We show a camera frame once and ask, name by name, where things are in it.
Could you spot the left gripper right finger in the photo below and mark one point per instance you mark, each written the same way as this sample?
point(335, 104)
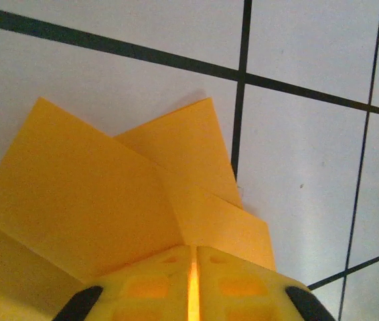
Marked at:
point(243, 294)

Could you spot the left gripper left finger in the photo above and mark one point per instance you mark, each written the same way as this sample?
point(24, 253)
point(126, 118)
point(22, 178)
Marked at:
point(146, 294)

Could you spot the yellow cloth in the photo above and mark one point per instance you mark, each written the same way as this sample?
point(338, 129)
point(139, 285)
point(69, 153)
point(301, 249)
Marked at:
point(75, 187)

